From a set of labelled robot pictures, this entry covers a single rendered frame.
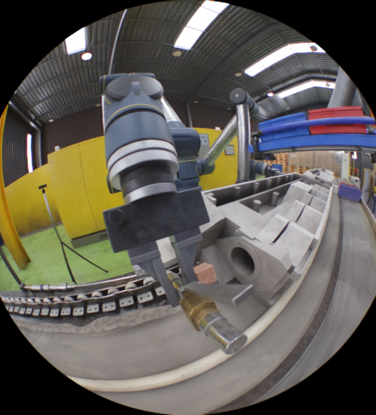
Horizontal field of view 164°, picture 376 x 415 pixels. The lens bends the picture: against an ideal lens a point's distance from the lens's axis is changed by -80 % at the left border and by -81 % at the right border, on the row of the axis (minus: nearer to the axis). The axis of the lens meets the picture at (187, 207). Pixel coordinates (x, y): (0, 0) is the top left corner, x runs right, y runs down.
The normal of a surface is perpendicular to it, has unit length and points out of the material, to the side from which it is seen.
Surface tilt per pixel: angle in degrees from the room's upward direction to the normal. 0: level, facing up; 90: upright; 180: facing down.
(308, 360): 0
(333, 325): 0
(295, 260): 22
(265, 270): 90
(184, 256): 65
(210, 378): 0
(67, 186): 90
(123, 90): 69
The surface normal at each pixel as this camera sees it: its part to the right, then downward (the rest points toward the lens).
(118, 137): -0.23, 0.00
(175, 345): -0.11, -0.94
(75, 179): 0.46, 0.25
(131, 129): 0.14, -0.11
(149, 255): 0.36, -0.18
